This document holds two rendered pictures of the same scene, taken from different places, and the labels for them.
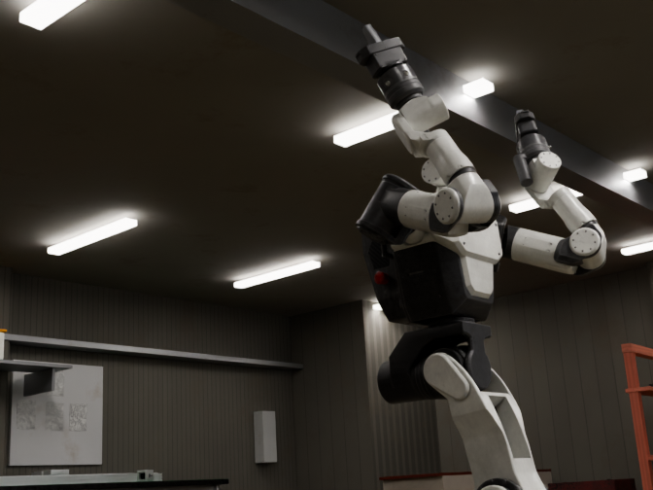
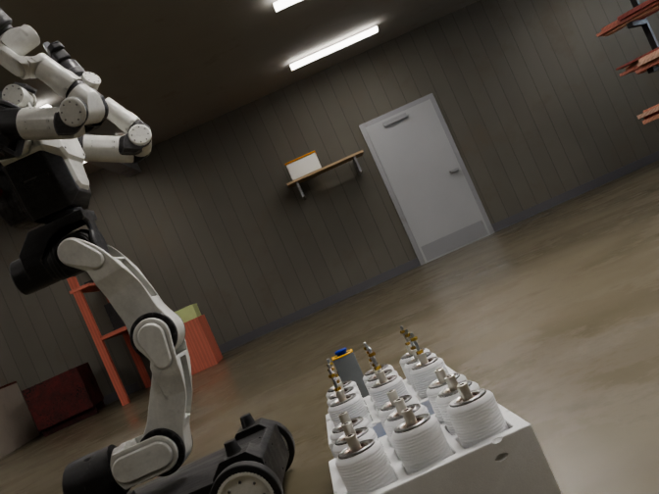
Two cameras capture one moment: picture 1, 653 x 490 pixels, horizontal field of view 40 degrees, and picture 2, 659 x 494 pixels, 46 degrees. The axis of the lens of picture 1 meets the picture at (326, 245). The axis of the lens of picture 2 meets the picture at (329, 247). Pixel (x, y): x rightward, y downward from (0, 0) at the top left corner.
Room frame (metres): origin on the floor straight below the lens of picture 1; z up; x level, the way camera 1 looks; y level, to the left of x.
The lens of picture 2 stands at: (-0.07, 0.68, 0.61)
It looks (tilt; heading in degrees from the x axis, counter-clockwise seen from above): 1 degrees up; 320
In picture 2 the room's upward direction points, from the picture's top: 24 degrees counter-clockwise
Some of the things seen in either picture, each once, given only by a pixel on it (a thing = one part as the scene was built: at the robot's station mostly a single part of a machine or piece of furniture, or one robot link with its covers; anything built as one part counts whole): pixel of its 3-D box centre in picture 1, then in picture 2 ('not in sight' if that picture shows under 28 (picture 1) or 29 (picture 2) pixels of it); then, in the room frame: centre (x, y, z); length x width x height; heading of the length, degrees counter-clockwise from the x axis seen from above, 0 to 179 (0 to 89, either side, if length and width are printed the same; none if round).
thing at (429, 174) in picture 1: (443, 179); (21, 101); (2.19, -0.31, 1.44); 0.10 x 0.07 x 0.09; 140
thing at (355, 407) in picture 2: not in sight; (357, 432); (1.58, -0.52, 0.16); 0.10 x 0.10 x 0.18
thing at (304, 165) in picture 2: not in sight; (304, 167); (7.96, -6.18, 1.90); 0.46 x 0.39 x 0.25; 50
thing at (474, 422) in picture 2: not in sight; (486, 441); (1.00, -0.38, 0.16); 0.10 x 0.10 x 0.18
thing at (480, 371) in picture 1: (432, 364); (56, 252); (2.25, -0.25, 0.97); 0.28 x 0.13 x 0.18; 50
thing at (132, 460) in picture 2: not in sight; (151, 453); (2.24, -0.27, 0.28); 0.21 x 0.20 x 0.13; 50
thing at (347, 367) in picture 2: not in sight; (362, 400); (1.87, -0.81, 0.16); 0.07 x 0.07 x 0.31; 52
